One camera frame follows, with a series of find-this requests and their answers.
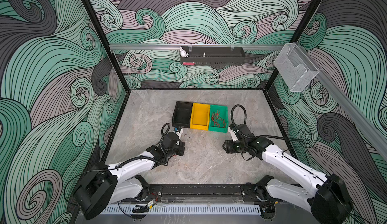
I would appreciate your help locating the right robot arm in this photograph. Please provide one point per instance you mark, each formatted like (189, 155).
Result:
(326, 197)

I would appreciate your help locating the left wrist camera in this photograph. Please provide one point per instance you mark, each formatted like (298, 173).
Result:
(178, 130)

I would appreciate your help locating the white slotted cable duct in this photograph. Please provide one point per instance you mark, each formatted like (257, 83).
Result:
(187, 209)

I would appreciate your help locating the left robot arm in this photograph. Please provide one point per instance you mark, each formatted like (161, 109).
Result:
(106, 184)

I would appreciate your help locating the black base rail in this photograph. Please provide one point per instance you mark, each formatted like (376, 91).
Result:
(247, 189)

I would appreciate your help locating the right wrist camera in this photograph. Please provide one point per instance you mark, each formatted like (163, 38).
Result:
(233, 134)

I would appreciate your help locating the white rabbit figurine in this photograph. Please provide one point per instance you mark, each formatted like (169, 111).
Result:
(183, 53)

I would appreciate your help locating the aluminium wall rail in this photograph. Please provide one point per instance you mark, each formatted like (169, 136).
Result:
(153, 46)

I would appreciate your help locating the clear acrylic wall holder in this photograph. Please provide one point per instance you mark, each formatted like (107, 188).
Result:
(296, 67)

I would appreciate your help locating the green plastic bin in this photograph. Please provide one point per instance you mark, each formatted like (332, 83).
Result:
(218, 119)

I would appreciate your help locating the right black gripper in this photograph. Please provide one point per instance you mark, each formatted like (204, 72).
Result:
(228, 147)

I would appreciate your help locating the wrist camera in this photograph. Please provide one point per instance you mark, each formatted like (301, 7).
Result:
(233, 134)
(178, 130)

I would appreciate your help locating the yellow plastic bin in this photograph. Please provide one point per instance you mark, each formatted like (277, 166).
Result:
(200, 117)

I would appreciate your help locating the black plastic bin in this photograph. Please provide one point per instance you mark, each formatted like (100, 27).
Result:
(182, 114)

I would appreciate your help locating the black wall shelf tray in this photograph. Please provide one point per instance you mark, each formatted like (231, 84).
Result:
(213, 56)

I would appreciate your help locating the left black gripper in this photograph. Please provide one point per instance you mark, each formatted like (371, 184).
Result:
(181, 146)

